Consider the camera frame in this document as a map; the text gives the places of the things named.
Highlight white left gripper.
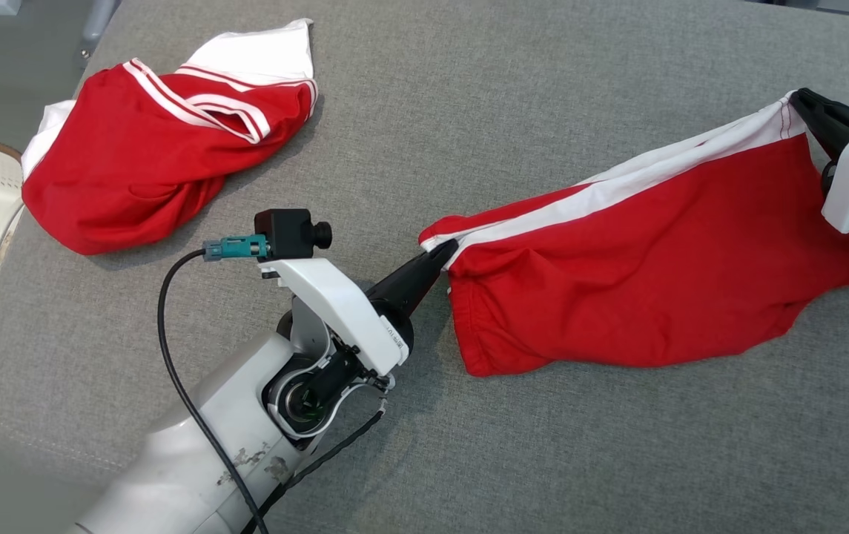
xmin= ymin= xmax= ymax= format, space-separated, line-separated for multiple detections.
xmin=260 ymin=239 xmax=460 ymax=379

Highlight red shorts with white stripe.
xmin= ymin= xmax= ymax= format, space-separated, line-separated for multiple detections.
xmin=418 ymin=90 xmax=849 ymax=378

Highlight red Bulls basketball jersey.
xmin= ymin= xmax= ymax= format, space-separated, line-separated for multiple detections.
xmin=22 ymin=19 xmax=319 ymax=257

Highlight grey metal desk leg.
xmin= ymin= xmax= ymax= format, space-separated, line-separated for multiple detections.
xmin=79 ymin=0 xmax=121 ymax=60

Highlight teal left camera connector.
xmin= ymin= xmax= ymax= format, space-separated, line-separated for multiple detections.
xmin=203 ymin=234 xmax=271 ymax=262

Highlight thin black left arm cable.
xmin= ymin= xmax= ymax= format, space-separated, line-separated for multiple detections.
xmin=157 ymin=248 xmax=269 ymax=534

